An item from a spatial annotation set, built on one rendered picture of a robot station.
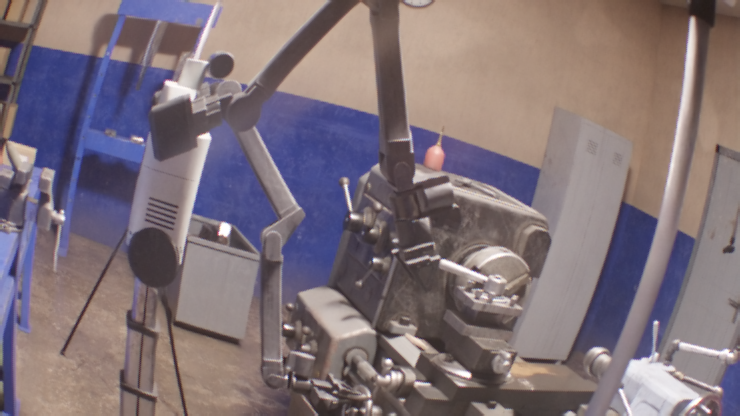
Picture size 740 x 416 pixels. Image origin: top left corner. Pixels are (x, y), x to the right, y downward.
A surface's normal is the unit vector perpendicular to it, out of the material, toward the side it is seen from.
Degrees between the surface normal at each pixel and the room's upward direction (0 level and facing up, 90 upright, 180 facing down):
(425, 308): 90
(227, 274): 90
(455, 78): 90
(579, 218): 90
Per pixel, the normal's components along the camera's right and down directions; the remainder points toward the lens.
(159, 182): 0.24, 0.19
